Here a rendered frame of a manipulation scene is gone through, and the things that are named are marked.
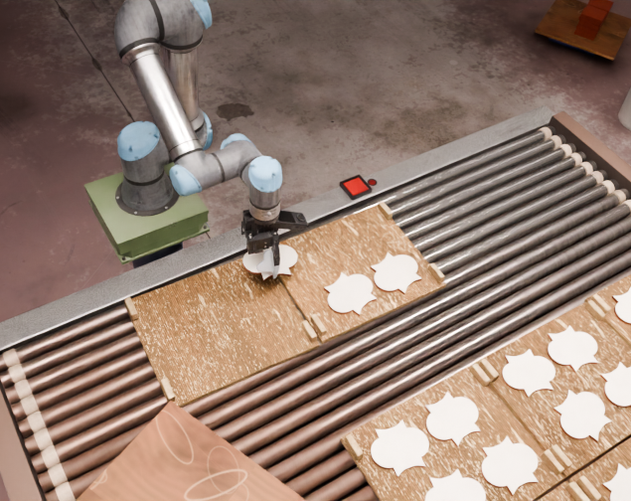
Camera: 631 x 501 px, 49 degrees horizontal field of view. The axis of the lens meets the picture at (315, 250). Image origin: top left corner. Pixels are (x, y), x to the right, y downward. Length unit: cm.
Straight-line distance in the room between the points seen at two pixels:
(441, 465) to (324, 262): 65
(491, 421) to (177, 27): 122
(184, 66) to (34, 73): 251
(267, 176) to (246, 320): 46
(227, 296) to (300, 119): 209
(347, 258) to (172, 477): 81
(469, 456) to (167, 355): 79
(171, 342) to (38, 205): 182
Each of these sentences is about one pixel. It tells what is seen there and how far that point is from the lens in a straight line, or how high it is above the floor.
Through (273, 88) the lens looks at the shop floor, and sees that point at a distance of 408.
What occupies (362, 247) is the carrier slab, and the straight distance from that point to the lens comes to 206.
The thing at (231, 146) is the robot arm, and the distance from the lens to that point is 170.
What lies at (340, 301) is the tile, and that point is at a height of 95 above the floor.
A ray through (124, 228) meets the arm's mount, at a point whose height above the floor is 96.
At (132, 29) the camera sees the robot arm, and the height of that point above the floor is 156.
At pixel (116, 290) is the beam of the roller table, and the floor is 92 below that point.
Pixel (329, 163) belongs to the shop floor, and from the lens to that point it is 365.
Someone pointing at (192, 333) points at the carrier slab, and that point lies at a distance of 187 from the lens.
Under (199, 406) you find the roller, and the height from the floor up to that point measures 92.
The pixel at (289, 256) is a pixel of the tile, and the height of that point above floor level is 103.
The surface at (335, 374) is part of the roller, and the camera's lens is 183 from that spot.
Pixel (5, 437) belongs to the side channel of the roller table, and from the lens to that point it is 180.
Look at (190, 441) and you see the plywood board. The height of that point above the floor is 104.
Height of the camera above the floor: 251
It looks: 51 degrees down
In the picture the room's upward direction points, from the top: 6 degrees clockwise
